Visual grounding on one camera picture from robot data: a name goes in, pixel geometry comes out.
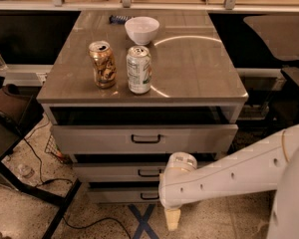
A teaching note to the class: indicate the white green soda can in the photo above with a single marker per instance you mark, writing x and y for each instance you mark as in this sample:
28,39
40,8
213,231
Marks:
139,69

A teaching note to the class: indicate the clear plastic bottle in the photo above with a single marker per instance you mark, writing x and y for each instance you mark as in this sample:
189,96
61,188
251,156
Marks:
25,171

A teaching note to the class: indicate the black office chair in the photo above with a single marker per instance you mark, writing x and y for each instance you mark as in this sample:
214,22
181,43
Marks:
280,33

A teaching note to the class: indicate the blue tape cross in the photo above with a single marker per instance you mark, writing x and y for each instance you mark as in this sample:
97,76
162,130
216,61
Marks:
143,220

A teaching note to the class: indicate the brown bag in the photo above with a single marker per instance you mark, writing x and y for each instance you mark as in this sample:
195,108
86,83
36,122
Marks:
19,113

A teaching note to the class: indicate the white bowl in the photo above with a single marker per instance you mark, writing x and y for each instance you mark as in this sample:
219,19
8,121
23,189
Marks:
142,30

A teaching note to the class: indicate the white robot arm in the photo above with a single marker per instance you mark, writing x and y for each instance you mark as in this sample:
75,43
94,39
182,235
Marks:
271,163

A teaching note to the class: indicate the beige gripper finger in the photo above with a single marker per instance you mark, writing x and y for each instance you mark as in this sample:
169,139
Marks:
172,217

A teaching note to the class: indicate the grey drawer cabinet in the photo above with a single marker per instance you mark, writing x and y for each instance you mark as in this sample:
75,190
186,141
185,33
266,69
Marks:
193,82

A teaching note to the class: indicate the gold crumpled soda can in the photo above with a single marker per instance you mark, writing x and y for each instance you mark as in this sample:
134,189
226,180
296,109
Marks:
104,64

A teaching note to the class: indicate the grey drawer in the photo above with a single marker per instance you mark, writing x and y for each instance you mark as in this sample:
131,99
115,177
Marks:
143,139
123,195
119,172

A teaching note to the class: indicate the wire basket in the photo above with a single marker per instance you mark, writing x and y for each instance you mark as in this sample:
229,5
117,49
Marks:
52,149

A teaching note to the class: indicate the blue snack bar wrapper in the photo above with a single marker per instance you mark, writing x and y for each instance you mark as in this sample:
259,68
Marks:
119,20

